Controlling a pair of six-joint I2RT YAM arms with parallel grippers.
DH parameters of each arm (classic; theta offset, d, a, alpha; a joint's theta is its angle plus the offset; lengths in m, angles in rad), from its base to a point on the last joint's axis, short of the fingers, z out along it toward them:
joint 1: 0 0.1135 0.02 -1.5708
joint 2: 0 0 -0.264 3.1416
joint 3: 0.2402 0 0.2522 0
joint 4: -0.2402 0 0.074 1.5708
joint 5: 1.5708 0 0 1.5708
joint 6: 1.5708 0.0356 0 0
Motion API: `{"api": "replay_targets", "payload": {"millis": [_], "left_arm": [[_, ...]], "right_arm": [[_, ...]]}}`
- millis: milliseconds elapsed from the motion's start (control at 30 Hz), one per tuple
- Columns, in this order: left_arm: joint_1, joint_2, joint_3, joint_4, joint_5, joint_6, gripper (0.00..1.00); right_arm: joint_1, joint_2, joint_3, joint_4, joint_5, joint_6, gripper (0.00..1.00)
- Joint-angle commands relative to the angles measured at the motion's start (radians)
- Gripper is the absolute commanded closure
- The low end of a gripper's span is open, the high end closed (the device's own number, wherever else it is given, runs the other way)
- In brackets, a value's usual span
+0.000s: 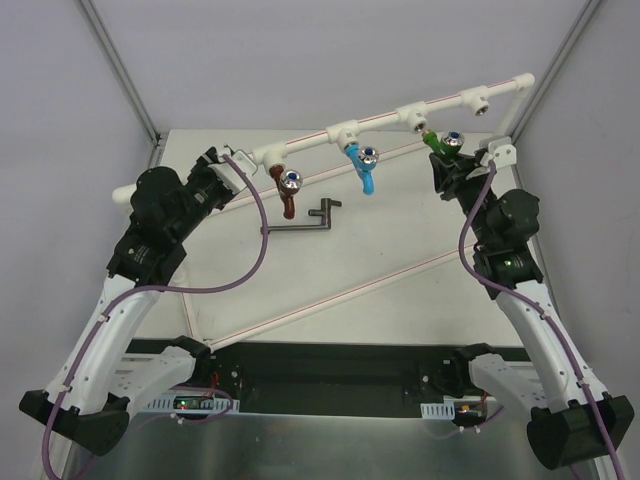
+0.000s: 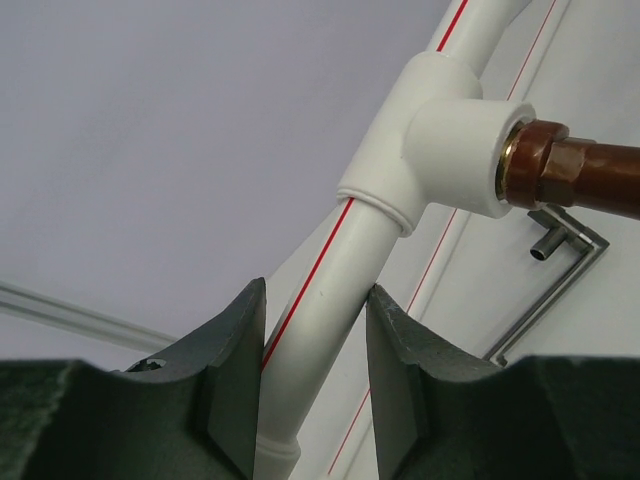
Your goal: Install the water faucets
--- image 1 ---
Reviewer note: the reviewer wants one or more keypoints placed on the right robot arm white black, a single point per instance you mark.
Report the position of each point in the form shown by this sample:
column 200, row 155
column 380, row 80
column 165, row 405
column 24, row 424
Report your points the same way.
column 569, row 415

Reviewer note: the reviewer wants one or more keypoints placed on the aluminium enclosure frame post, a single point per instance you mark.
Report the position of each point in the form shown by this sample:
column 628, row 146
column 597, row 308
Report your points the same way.
column 584, row 19
column 98, row 29

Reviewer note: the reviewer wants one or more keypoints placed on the right white cable duct board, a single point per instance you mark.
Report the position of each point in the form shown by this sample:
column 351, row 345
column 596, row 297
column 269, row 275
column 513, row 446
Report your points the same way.
column 450, row 410

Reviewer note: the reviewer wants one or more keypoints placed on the white cable duct board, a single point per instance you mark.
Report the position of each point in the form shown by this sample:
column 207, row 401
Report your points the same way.
column 193, row 404
column 450, row 410

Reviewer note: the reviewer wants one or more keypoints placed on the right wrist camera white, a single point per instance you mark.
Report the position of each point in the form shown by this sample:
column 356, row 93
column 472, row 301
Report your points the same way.
column 500, row 150

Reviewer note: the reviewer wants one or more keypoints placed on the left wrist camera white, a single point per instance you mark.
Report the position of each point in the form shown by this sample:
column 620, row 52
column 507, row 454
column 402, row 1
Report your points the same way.
column 228, row 175

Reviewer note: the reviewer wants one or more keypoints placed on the aluminium enclosure frame post right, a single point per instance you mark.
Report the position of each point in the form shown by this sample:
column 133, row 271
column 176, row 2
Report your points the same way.
column 584, row 19

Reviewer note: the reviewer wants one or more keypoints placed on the blue plastic water faucet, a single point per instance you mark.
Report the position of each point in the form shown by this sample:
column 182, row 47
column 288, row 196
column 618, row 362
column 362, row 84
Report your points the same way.
column 364, row 160

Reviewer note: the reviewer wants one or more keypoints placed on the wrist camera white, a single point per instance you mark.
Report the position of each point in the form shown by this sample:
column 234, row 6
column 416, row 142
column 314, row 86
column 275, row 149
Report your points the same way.
column 500, row 150
column 228, row 175

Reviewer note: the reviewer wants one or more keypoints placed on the white PVC pipe frame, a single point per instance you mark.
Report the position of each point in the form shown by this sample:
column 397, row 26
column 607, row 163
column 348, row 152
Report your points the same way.
column 342, row 134

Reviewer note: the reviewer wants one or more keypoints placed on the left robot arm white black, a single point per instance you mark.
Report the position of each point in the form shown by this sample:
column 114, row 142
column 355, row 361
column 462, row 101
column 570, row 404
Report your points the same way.
column 86, row 403

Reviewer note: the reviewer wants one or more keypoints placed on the green plastic water faucet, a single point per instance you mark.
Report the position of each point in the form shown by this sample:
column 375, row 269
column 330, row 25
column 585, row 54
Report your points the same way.
column 446, row 146

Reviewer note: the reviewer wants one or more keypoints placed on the aluminium enclosure frame post left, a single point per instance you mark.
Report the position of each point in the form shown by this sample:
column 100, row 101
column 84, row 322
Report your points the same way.
column 98, row 29

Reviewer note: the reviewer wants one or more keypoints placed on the left white cable duct board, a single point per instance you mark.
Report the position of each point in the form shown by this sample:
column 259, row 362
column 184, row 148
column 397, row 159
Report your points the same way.
column 193, row 404

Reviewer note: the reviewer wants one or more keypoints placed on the brown plastic water faucet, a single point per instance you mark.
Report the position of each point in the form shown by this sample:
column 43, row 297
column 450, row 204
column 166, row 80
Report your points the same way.
column 288, row 183

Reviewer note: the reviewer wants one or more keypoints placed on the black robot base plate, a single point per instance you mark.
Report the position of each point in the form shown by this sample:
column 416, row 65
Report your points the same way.
column 385, row 381

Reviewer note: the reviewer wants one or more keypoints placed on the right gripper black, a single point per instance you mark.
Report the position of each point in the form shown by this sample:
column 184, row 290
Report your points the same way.
column 451, row 171

